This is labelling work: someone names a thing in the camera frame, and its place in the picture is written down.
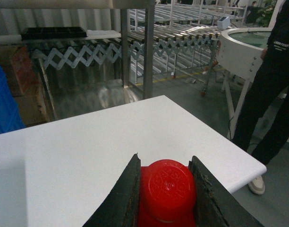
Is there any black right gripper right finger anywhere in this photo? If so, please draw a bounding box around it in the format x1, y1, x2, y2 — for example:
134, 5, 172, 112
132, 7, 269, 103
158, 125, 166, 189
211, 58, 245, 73
188, 156, 263, 227

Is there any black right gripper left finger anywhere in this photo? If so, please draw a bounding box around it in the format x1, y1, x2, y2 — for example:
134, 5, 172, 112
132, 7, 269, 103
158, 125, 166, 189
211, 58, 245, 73
84, 154, 141, 227

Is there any red toy block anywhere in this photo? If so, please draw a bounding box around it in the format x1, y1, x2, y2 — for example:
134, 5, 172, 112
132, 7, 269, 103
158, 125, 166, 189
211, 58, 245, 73
137, 159, 197, 227

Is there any brown cardboard box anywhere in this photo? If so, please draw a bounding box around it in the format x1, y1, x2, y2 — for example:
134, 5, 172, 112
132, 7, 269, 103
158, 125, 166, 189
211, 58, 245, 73
0, 45, 47, 127

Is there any person in black clothes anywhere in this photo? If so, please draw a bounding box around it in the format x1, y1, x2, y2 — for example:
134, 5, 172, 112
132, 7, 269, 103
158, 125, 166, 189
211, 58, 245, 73
231, 0, 289, 195

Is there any upper right blue crate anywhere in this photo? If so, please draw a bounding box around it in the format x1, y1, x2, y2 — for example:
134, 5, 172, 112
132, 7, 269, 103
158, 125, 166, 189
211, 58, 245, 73
0, 66, 25, 134

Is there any white round conveyor table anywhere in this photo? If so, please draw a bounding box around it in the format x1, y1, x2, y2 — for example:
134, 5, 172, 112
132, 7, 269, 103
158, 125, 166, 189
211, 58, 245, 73
216, 27, 272, 139

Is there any expandable roller conveyor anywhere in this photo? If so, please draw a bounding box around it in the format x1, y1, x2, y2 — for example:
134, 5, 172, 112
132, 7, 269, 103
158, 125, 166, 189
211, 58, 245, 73
30, 25, 221, 98

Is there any white foam board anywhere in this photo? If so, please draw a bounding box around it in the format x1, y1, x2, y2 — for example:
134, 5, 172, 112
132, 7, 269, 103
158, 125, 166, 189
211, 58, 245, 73
86, 30, 121, 39

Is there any black plastic tray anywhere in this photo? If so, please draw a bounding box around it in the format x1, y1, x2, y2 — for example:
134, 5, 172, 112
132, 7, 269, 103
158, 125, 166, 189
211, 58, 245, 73
21, 26, 87, 40

